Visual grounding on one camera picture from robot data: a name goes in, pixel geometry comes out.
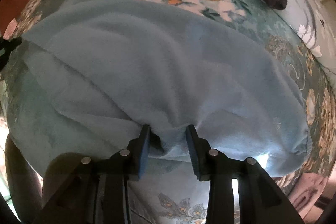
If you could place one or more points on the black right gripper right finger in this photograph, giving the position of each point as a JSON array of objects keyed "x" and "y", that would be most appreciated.
[{"x": 239, "y": 190}]

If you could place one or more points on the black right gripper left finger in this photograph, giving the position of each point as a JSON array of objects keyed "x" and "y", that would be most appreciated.
[{"x": 96, "y": 191}]

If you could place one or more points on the light blue pants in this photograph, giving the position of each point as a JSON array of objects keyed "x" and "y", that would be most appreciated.
[{"x": 112, "y": 66}]

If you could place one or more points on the teal floral bed blanket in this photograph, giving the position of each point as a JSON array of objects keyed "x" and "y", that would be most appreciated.
[{"x": 168, "y": 192}]

